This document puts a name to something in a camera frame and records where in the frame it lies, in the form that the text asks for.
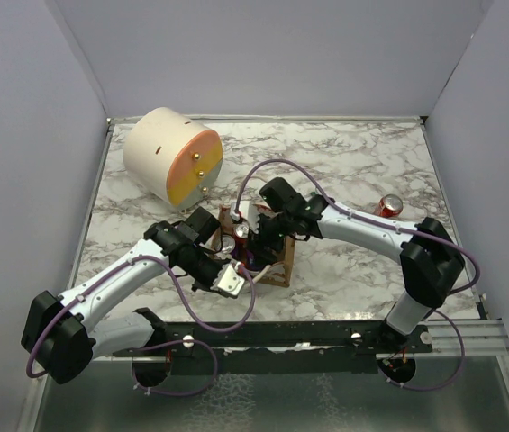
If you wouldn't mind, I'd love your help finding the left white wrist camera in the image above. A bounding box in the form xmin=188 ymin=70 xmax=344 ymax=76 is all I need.
xmin=214 ymin=264 xmax=247 ymax=298

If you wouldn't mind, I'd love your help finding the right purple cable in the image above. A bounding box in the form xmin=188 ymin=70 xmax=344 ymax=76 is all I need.
xmin=235 ymin=159 xmax=481 ymax=298

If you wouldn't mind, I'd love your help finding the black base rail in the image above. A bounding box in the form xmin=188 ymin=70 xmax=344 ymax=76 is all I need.
xmin=114 ymin=320 xmax=432 ymax=375

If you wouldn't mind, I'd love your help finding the cream cylindrical drawer box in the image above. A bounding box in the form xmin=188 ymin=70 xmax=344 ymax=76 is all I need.
xmin=123 ymin=107 xmax=223 ymax=211

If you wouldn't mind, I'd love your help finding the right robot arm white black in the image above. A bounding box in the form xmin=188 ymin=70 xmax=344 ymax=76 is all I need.
xmin=246 ymin=177 xmax=465 ymax=352

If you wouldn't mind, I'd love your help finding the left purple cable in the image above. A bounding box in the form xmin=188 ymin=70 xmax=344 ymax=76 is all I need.
xmin=26 ymin=256 xmax=257 ymax=379

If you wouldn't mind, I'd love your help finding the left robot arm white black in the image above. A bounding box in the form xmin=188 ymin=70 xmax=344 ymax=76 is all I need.
xmin=21 ymin=208 xmax=244 ymax=384

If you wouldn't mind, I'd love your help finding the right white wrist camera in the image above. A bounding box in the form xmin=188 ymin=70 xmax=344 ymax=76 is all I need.
xmin=230 ymin=201 xmax=259 ymax=233

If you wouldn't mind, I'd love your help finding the purple cable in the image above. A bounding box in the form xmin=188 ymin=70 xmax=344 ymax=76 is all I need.
xmin=235 ymin=159 xmax=481 ymax=298
xmin=26 ymin=256 xmax=257 ymax=379

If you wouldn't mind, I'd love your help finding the orange red soda can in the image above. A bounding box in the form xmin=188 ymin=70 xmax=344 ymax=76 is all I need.
xmin=232 ymin=223 xmax=250 ymax=245

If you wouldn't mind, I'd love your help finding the red cola can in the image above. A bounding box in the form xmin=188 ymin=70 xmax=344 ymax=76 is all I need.
xmin=374 ymin=194 xmax=404 ymax=218

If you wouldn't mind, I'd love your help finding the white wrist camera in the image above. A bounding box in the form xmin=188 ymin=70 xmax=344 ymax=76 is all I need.
xmin=214 ymin=264 xmax=247 ymax=298
xmin=230 ymin=201 xmax=259 ymax=233

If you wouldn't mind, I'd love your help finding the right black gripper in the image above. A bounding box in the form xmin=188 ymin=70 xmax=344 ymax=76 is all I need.
xmin=243 ymin=211 xmax=294 ymax=266

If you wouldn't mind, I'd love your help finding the purple fanta can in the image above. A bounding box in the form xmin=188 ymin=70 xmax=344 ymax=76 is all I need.
xmin=232 ymin=249 xmax=265 ymax=272
xmin=218 ymin=235 xmax=236 ymax=258

